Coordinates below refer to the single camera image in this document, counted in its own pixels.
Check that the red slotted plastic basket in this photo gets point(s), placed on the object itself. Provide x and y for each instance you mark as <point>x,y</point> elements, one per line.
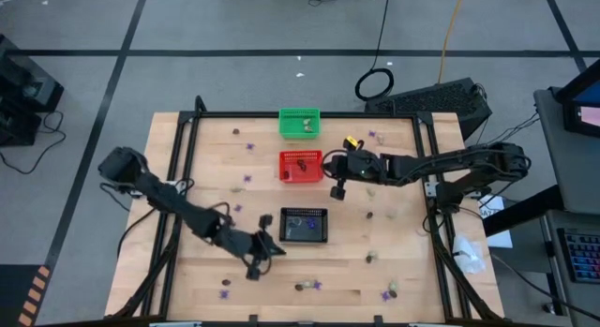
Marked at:
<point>311,174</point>

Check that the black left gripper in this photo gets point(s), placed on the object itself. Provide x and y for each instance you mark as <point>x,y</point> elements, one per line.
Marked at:
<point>244,246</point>

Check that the white crumpled plastic bag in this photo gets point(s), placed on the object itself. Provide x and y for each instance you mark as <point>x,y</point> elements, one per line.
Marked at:
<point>469,257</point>

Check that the black equipment case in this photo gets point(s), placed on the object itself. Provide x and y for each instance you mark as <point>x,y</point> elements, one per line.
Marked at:
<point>28,88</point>

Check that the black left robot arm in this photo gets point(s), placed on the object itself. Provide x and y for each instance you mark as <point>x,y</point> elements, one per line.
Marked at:
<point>164,198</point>

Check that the green slotted plastic basket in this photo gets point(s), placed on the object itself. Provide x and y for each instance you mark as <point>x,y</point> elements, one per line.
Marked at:
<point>288,130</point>

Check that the white printed paper sheet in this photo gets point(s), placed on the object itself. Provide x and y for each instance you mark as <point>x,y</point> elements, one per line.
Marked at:
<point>490,206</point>

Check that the yellow tag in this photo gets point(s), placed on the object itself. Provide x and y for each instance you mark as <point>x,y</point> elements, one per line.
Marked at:
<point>350,142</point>

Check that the black slotted plastic basket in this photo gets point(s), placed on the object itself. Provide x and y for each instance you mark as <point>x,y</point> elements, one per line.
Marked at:
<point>300,235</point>

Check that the backlit black keyboard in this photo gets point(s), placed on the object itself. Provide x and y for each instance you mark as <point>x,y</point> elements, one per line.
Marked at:
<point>583,257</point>

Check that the black computer monitor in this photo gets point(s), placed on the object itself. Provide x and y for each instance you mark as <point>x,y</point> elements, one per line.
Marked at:
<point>590,116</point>

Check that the black mat orange stripes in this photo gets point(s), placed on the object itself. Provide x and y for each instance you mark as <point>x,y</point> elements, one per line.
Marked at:
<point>14,294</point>

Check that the black metal table frame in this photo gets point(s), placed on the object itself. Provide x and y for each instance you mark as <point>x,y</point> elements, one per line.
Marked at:
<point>225,114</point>

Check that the grey keyboard shelf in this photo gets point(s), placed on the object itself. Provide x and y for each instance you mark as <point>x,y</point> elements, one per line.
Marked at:
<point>576,299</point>

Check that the black desk support bar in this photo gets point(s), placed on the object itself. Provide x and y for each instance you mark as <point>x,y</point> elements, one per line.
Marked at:
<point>520,212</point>

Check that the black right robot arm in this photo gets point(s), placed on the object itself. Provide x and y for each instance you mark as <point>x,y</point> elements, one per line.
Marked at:
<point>445,165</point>

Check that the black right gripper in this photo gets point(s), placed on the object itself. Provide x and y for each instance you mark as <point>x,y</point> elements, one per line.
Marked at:
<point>370,170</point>

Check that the grey desk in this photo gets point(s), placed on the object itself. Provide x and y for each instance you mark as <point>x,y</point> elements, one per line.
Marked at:
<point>576,177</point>

